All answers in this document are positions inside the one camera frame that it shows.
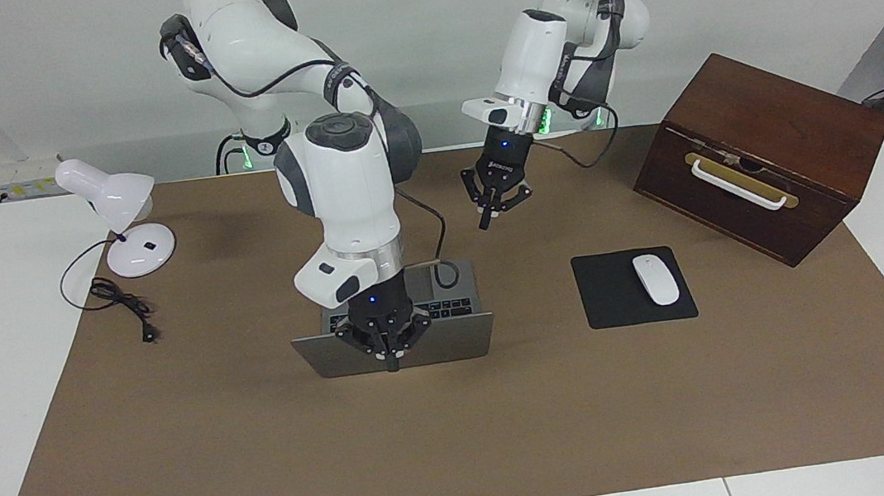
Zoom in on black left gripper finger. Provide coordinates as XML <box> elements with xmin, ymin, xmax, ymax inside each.
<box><xmin>460</xmin><ymin>163</ymin><xmax>500</xmax><ymax>233</ymax></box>
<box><xmin>495</xmin><ymin>179</ymin><xmax>536</xmax><ymax>216</ymax></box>

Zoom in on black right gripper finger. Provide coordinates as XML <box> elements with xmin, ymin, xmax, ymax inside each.
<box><xmin>332</xmin><ymin>317</ymin><xmax>395</xmax><ymax>379</ymax></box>
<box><xmin>386</xmin><ymin>306</ymin><xmax>437</xmax><ymax>371</ymax></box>

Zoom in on silver grey laptop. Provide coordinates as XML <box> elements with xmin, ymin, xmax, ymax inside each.
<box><xmin>283</xmin><ymin>255</ymin><xmax>499</xmax><ymax>384</ymax></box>

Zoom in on black mouse pad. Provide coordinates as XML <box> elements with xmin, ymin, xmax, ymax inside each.
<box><xmin>570</xmin><ymin>242</ymin><xmax>700</xmax><ymax>332</ymax></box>

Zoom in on brown paper table mat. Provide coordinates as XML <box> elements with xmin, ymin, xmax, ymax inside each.
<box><xmin>0</xmin><ymin>98</ymin><xmax>884</xmax><ymax>496</ymax></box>

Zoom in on white computer mouse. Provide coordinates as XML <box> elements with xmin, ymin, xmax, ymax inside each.
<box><xmin>630</xmin><ymin>250</ymin><xmax>682</xmax><ymax>310</ymax></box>

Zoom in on white desk lamp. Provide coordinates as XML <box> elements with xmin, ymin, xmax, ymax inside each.
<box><xmin>53</xmin><ymin>148</ymin><xmax>181</xmax><ymax>287</ymax></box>

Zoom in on dark brown wooden box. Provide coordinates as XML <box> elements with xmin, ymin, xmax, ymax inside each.
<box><xmin>619</xmin><ymin>34</ymin><xmax>884</xmax><ymax>284</ymax></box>

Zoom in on white power strip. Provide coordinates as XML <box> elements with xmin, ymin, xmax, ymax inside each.
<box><xmin>0</xmin><ymin>152</ymin><xmax>67</xmax><ymax>204</ymax></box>

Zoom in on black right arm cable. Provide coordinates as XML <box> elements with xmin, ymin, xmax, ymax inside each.
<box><xmin>160</xmin><ymin>4</ymin><xmax>464</xmax><ymax>319</ymax></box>

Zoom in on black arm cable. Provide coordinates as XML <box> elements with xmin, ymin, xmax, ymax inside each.
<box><xmin>518</xmin><ymin>0</ymin><xmax>653</xmax><ymax>176</ymax></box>
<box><xmin>160</xmin><ymin>4</ymin><xmax>464</xmax><ymax>319</ymax></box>

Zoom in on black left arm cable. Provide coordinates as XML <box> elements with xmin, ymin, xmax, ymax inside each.
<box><xmin>518</xmin><ymin>0</ymin><xmax>653</xmax><ymax>176</ymax></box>

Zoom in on thin black lamp cable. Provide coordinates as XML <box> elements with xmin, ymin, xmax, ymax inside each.
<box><xmin>55</xmin><ymin>234</ymin><xmax>163</xmax><ymax>354</ymax></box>

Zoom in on black right base cable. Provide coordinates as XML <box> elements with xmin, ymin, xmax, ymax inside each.
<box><xmin>211</xmin><ymin>131</ymin><xmax>250</xmax><ymax>176</ymax></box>

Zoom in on white box handle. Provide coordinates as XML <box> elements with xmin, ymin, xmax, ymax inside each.
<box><xmin>688</xmin><ymin>150</ymin><xmax>790</xmax><ymax>220</ymax></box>

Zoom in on brass handle plate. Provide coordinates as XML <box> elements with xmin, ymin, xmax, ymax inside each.
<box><xmin>684</xmin><ymin>141</ymin><xmax>801</xmax><ymax>222</ymax></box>

